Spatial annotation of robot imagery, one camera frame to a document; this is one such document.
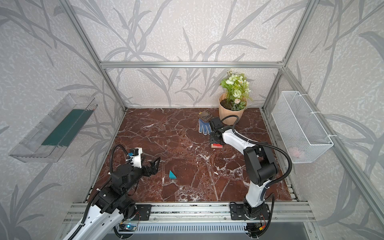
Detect aluminium cage frame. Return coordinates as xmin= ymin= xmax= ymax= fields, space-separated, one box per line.
xmin=59 ymin=1 xmax=384 ymax=222

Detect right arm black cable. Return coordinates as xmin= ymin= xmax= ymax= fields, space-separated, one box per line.
xmin=219 ymin=114 xmax=293 ymax=190

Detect pink object in basket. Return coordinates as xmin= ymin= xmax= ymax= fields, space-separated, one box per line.
xmin=288 ymin=147 xmax=305 ymax=159

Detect white wire mesh basket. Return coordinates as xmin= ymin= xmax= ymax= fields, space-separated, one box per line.
xmin=272 ymin=91 xmax=334 ymax=164

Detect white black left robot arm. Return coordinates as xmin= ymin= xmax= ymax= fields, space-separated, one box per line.
xmin=64 ymin=158 xmax=161 ymax=240

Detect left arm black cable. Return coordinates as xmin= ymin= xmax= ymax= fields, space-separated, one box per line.
xmin=67 ymin=143 xmax=130 ymax=240

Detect brown plastic slotted scoop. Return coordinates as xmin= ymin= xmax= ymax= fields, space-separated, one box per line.
xmin=198 ymin=111 xmax=213 ymax=123

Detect green circuit board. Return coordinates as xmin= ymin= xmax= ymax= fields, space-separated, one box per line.
xmin=119 ymin=223 xmax=137 ymax=232

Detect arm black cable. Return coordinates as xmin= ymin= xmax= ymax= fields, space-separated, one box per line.
xmin=219 ymin=114 xmax=293 ymax=190
xmin=67 ymin=143 xmax=130 ymax=240

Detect green white artificial flowers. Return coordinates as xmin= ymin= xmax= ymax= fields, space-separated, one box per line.
xmin=220 ymin=70 xmax=251 ymax=111

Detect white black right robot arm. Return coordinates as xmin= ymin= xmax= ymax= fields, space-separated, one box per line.
xmin=210 ymin=129 xmax=278 ymax=220

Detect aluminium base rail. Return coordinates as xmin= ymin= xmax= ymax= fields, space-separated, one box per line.
xmin=59 ymin=201 xmax=316 ymax=224

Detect blue dotted work glove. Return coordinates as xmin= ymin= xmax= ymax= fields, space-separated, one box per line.
xmin=199 ymin=117 xmax=212 ymax=135

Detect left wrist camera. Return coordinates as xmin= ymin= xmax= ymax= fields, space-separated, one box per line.
xmin=127 ymin=148 xmax=143 ymax=169

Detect teal triangle wood block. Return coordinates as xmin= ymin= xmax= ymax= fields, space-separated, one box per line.
xmin=169 ymin=171 xmax=177 ymax=180

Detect peach ribbed flower pot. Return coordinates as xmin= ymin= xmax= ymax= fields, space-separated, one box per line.
xmin=219 ymin=93 xmax=247 ymax=125

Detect clear plastic wall tray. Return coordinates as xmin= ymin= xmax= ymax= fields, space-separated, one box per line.
xmin=9 ymin=94 xmax=98 ymax=163

